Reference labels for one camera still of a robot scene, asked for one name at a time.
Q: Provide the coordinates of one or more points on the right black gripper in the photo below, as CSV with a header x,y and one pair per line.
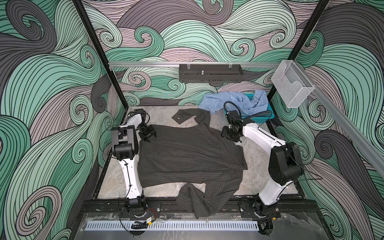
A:
x,y
224,133

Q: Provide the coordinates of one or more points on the teal plastic basket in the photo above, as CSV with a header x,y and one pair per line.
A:
x,y
235,117

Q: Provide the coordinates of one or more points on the black corner post left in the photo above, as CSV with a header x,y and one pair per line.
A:
x,y
95,41

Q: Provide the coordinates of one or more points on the white slotted cable duct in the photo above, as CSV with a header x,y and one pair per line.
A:
x,y
175,226

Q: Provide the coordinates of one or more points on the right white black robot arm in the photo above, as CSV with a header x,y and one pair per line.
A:
x,y
285,160

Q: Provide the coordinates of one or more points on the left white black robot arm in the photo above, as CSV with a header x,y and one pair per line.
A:
x,y
125,148

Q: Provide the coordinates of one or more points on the light blue shirt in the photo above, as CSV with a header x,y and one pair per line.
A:
x,y
247,107

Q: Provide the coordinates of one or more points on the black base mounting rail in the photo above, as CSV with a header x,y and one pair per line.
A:
x,y
163,207

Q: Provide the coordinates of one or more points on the black corner post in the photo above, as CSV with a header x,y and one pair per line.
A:
x,y
306,37
95,41

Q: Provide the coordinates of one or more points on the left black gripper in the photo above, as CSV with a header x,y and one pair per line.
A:
x,y
151,132

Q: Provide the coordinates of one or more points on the aluminium rail right wall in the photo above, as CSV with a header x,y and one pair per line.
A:
x,y
339,103

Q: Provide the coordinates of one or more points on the aluminium horizontal rail back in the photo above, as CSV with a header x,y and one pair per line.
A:
x,y
152,64

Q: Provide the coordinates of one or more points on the black corner post right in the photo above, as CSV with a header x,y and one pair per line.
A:
x,y
306,37

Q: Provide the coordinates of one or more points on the dark grey pinstriped shirt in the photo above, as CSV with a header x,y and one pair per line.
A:
x,y
210,166

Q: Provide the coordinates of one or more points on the black perforated metal tray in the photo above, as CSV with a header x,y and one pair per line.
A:
x,y
212,74

